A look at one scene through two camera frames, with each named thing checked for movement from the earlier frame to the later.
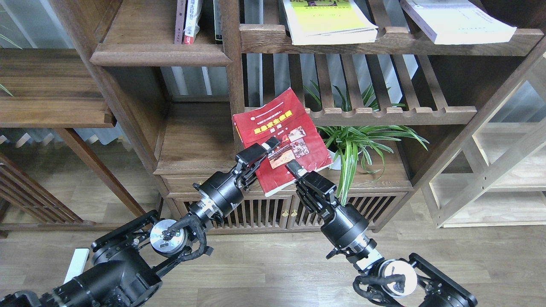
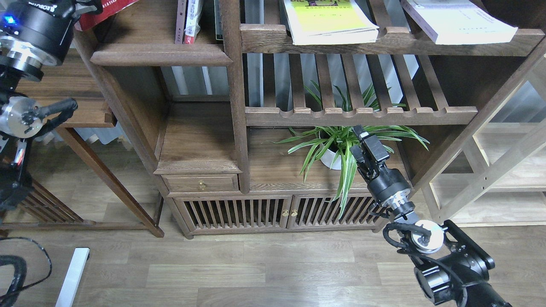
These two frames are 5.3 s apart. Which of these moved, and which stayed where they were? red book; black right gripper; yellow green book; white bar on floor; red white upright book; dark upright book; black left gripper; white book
Moved: black left gripper; black right gripper; red book
Stayed: white book; red white upright book; dark upright book; yellow green book; white bar on floor
